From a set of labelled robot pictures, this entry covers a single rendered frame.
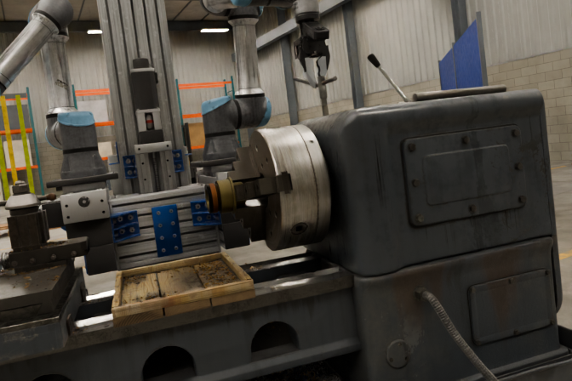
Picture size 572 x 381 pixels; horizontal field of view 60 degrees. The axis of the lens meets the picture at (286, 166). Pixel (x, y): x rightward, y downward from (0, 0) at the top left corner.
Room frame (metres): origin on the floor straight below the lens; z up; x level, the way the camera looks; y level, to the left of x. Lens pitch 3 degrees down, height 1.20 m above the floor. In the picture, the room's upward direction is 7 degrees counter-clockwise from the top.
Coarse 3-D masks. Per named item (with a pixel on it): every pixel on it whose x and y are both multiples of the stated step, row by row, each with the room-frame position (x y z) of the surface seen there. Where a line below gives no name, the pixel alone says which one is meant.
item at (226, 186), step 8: (208, 184) 1.24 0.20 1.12; (216, 184) 1.24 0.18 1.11; (224, 184) 1.23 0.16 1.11; (232, 184) 1.22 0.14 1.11; (240, 184) 1.25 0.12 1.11; (208, 192) 1.21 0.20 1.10; (216, 192) 1.22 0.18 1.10; (224, 192) 1.21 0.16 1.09; (232, 192) 1.21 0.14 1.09; (208, 200) 1.26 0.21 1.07; (216, 200) 1.21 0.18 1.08; (224, 200) 1.21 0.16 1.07; (232, 200) 1.22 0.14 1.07; (208, 208) 1.25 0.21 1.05; (216, 208) 1.22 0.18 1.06; (224, 208) 1.22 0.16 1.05; (232, 208) 1.23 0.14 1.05
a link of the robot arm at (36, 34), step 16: (48, 0) 1.71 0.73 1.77; (64, 0) 1.75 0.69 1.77; (32, 16) 1.70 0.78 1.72; (48, 16) 1.68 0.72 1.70; (64, 16) 1.72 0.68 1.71; (32, 32) 1.65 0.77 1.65; (48, 32) 1.69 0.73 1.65; (16, 48) 1.62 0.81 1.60; (32, 48) 1.65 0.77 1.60; (0, 64) 1.59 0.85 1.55; (16, 64) 1.61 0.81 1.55; (0, 80) 1.58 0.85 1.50; (0, 96) 1.58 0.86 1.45
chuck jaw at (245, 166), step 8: (240, 152) 1.33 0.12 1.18; (248, 152) 1.33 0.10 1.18; (240, 160) 1.31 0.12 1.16; (248, 160) 1.32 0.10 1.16; (232, 168) 1.32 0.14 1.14; (240, 168) 1.29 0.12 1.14; (248, 168) 1.30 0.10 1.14; (256, 168) 1.30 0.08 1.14; (232, 176) 1.27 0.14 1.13; (240, 176) 1.28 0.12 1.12; (248, 176) 1.28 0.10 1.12; (256, 176) 1.29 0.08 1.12
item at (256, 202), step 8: (256, 200) 1.30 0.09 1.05; (264, 200) 1.31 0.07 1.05; (240, 208) 1.26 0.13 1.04; (248, 208) 1.26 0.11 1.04; (256, 208) 1.27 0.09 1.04; (264, 208) 1.28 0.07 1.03; (240, 216) 1.26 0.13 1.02; (248, 216) 1.27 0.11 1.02; (256, 216) 1.28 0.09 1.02; (264, 216) 1.29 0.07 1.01; (248, 224) 1.28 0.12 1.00; (256, 224) 1.29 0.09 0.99; (264, 224) 1.29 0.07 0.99; (248, 232) 1.33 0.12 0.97; (256, 232) 1.29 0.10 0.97; (264, 232) 1.30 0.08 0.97; (256, 240) 1.30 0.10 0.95
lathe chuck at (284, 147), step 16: (272, 128) 1.26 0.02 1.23; (288, 128) 1.25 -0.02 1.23; (256, 144) 1.28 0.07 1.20; (272, 144) 1.18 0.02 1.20; (288, 144) 1.19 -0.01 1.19; (304, 144) 1.20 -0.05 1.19; (256, 160) 1.30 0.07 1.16; (272, 160) 1.15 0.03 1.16; (288, 160) 1.16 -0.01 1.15; (304, 160) 1.17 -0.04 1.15; (272, 176) 1.17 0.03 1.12; (304, 176) 1.15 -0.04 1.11; (304, 192) 1.15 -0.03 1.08; (272, 208) 1.21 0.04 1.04; (288, 208) 1.14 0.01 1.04; (304, 208) 1.15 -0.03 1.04; (272, 224) 1.22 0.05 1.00; (288, 224) 1.15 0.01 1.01; (304, 224) 1.17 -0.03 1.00; (272, 240) 1.24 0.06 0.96; (288, 240) 1.19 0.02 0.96; (304, 240) 1.21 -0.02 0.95
